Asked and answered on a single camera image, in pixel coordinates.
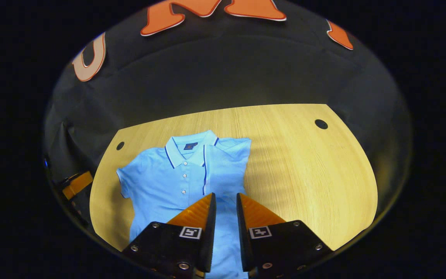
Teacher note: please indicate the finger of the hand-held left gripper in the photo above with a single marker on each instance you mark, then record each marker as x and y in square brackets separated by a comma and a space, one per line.
[78, 185]

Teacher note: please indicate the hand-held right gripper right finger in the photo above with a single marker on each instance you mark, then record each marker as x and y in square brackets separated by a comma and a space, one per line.
[242, 236]

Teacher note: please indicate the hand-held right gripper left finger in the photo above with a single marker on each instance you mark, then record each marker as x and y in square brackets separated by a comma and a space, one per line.
[209, 232]

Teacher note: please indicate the light blue T-shirt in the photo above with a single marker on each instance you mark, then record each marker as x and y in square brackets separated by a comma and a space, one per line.
[157, 182]

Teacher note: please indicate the black backdrop cloth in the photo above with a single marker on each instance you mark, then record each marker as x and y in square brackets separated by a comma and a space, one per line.
[227, 69]

